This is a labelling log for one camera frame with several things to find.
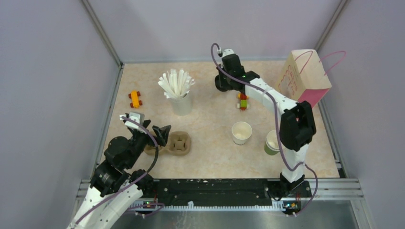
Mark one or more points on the orange red toy car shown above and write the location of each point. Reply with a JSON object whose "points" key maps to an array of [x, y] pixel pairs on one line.
{"points": [[135, 100]]}

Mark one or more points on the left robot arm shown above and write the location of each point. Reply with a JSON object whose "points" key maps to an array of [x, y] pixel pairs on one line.
{"points": [[111, 188]]}

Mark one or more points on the red green toy car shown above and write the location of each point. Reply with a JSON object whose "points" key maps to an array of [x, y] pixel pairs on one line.
{"points": [[242, 102]]}

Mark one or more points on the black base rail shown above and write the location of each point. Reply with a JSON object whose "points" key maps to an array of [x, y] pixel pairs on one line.
{"points": [[224, 192]]}

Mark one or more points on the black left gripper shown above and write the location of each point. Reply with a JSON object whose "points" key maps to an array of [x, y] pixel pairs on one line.
{"points": [[162, 134]]}

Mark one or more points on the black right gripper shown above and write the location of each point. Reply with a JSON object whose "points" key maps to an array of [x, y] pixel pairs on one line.
{"points": [[220, 72]]}

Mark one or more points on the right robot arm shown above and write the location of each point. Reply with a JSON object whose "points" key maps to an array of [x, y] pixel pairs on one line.
{"points": [[295, 125]]}

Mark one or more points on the white paper coffee cup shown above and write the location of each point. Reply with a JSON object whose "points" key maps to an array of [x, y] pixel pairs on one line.
{"points": [[241, 132]]}

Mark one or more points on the brown cardboard cup carrier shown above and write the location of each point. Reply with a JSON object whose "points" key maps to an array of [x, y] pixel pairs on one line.
{"points": [[179, 144]]}

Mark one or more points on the white straw holder cup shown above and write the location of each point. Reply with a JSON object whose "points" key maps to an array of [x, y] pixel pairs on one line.
{"points": [[182, 106]]}

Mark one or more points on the beige pink cake bag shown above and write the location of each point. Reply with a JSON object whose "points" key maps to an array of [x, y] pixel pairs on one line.
{"points": [[303, 77]]}

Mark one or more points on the white wrapped straws bundle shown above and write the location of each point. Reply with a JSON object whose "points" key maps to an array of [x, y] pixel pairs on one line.
{"points": [[176, 84]]}

